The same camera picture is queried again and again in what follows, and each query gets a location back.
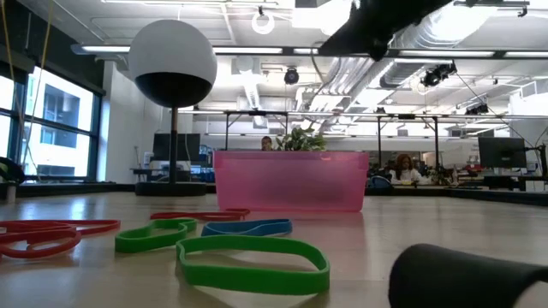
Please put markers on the black dome camera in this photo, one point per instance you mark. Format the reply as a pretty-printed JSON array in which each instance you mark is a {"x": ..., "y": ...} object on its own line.
[{"x": 291, "y": 76}]

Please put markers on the white globe table lamp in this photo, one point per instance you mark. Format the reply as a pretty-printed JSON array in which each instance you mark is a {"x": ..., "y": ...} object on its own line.
[{"x": 173, "y": 64}]

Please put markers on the black spotlight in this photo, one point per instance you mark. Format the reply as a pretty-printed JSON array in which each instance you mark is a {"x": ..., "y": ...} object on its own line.
[{"x": 438, "y": 73}]

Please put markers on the large window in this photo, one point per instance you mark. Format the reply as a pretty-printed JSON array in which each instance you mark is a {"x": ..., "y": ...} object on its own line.
[{"x": 60, "y": 128}]

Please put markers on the pink translucent plastic bin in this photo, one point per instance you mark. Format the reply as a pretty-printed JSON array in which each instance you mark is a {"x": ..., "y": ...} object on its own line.
[{"x": 291, "y": 184}]

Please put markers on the small black block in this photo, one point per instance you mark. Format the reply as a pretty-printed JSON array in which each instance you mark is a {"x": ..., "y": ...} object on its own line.
[{"x": 462, "y": 278}]

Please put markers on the green rubber band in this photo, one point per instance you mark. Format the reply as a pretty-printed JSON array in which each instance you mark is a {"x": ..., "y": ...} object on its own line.
[
  {"x": 141, "y": 244},
  {"x": 252, "y": 284}
]

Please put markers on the black computer monitor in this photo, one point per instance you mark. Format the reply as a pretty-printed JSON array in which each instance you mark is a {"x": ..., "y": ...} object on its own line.
[
  {"x": 175, "y": 146},
  {"x": 502, "y": 152}
]

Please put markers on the long light bar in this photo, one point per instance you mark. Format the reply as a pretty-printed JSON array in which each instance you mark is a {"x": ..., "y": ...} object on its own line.
[{"x": 248, "y": 50}]

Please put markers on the red rubber band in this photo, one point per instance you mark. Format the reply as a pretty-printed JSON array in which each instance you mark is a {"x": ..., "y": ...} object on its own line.
[
  {"x": 205, "y": 217},
  {"x": 98, "y": 224},
  {"x": 43, "y": 252}
]

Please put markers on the small green potted plant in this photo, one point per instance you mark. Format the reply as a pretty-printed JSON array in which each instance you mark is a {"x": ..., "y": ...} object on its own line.
[{"x": 299, "y": 141}]

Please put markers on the person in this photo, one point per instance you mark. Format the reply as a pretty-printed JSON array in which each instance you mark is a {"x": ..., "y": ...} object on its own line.
[
  {"x": 404, "y": 171},
  {"x": 266, "y": 143}
]

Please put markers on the black station frame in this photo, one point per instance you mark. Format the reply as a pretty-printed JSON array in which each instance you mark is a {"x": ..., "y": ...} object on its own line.
[
  {"x": 257, "y": 113},
  {"x": 406, "y": 116}
]

